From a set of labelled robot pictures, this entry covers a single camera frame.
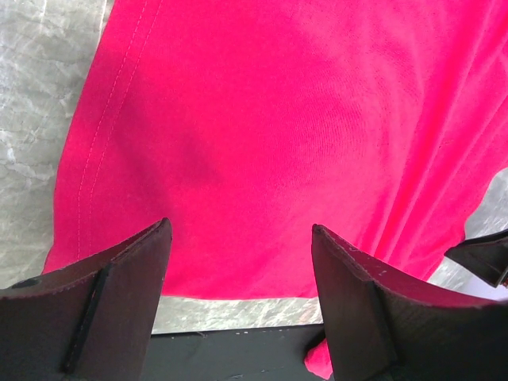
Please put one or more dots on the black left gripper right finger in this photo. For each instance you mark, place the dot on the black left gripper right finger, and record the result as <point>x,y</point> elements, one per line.
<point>382,324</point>

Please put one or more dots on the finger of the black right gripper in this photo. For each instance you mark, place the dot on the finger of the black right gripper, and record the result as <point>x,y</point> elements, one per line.
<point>485,257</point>

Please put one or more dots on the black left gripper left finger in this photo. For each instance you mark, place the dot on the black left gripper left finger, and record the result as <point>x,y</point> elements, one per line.
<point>91,320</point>

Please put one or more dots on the crimson red t-shirt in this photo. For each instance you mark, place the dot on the crimson red t-shirt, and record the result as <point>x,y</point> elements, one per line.
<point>245,123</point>

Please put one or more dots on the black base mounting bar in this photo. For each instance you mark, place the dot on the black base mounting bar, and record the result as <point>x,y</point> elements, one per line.
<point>275,353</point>

